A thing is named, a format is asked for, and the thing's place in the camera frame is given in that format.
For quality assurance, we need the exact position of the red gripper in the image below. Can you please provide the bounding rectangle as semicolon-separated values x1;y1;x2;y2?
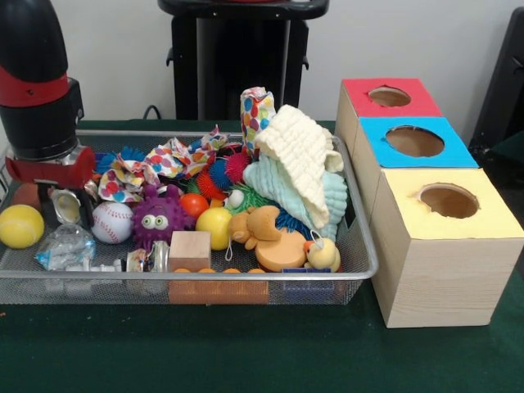
6;145;97;232

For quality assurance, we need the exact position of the crushed silver can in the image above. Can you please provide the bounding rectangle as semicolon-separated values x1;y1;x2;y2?
51;190;84;228

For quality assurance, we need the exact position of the clear plastic blue label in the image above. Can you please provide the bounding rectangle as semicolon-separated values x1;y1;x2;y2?
34;224;97;272

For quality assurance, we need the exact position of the multicolour polka dot cloth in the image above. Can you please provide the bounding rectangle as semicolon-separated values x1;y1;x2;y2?
98;125;232;204
241;87;278;156

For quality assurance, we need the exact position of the cream knit cloth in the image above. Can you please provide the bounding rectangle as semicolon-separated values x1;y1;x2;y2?
255;104;345;228

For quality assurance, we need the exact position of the shallow clear mesh bin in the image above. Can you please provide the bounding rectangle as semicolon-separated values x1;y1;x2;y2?
0;129;379;305

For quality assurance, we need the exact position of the wooden box with three holes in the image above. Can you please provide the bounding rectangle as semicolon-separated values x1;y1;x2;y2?
336;78;524;328

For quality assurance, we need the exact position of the white baseball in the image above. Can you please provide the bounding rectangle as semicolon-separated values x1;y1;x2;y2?
92;201;134;245

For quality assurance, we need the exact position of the purple googly-eyed monster toy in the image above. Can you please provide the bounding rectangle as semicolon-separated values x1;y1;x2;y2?
132;186;196;251

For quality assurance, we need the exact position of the wooden cube block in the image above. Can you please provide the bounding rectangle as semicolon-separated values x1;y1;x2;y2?
169;231;212;272

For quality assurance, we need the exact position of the small yellow ball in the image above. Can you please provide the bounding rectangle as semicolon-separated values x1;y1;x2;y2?
196;207;234;251

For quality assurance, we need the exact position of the mint green cloth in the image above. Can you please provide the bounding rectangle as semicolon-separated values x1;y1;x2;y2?
243;156;349;240

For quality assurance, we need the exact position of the orange foam duck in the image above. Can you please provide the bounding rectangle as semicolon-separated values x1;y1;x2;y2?
228;205;308;272

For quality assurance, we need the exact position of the small yellow rubber duck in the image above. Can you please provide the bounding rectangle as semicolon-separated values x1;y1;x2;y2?
304;231;341;272

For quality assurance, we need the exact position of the black chair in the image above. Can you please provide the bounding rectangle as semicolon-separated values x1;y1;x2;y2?
475;8;524;160

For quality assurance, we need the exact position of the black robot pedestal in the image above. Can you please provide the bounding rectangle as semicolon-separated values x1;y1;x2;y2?
158;0;330;122

